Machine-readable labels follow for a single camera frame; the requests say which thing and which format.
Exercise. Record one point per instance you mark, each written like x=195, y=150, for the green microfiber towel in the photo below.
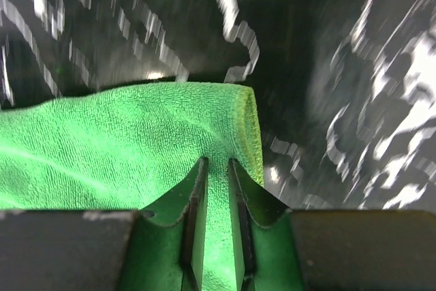
x=77, y=173

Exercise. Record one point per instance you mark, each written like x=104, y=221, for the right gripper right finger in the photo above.
x=262, y=239

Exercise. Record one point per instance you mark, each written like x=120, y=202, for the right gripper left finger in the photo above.
x=175, y=231

